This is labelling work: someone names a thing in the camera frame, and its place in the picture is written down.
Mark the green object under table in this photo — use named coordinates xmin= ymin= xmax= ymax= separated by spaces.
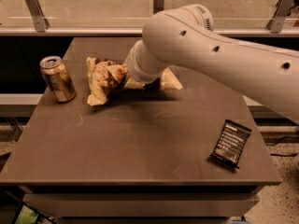
xmin=11 ymin=205 xmax=47 ymax=224

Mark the left metal rail bracket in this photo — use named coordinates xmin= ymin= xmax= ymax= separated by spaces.
xmin=25 ymin=0 xmax=50 ymax=32

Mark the brown chip bag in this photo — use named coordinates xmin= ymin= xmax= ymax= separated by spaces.
xmin=86 ymin=57 xmax=182 ymax=106

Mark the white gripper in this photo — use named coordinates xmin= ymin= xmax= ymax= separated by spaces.
xmin=124 ymin=40 xmax=163 ymax=90

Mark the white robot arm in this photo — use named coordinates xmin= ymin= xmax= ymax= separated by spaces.
xmin=126 ymin=5 xmax=299 ymax=123

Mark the metal rail bracket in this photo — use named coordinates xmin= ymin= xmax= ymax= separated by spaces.
xmin=153 ymin=0 xmax=164 ymax=13
xmin=25 ymin=0 xmax=50 ymax=32
xmin=266 ymin=0 xmax=294 ymax=34

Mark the grey table drawer front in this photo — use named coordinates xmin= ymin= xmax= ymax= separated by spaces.
xmin=24 ymin=193 xmax=259 ymax=217

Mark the right metal rail bracket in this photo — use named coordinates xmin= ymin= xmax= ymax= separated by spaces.
xmin=266 ymin=0 xmax=294 ymax=34

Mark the middle metal rail bracket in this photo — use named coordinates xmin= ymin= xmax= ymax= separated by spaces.
xmin=153 ymin=0 xmax=164 ymax=13

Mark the orange soda can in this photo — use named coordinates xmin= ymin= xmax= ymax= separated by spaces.
xmin=39 ymin=56 xmax=77 ymax=103

